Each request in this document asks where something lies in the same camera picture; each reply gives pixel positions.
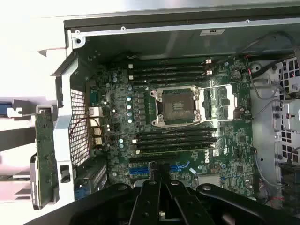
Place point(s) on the metal socket cover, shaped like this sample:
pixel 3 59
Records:
pixel 232 103

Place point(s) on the blue disk carrier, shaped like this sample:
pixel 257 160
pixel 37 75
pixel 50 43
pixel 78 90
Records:
pixel 4 104

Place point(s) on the thin metal locking lever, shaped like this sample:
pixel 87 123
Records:
pixel 216 87

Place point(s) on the round coin cell battery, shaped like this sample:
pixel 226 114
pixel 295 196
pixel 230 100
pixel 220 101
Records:
pixel 235 74

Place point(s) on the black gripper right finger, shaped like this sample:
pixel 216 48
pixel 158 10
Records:
pixel 180 206

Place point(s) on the silver chipset heatsink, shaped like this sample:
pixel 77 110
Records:
pixel 209 180

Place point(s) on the silver metal disk bay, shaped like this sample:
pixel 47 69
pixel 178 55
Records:
pixel 288 112

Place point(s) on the black RAM slot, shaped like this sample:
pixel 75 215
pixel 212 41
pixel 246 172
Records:
pixel 175 143
pixel 175 137
pixel 168 63
pixel 168 80
pixel 168 75
pixel 168 69
pixel 175 131

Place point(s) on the blue expansion slot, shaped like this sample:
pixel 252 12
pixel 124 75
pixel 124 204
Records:
pixel 138 170

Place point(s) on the CPU socket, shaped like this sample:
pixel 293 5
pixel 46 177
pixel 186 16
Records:
pixel 177 105

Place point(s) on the green motherboard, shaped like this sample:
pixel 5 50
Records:
pixel 236 140

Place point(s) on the black open PC case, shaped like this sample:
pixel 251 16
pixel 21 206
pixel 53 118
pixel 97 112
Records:
pixel 178 44

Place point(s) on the black expansion slot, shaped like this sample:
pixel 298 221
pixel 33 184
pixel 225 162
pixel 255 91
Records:
pixel 152 158

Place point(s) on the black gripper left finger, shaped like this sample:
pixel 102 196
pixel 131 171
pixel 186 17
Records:
pixel 147 204

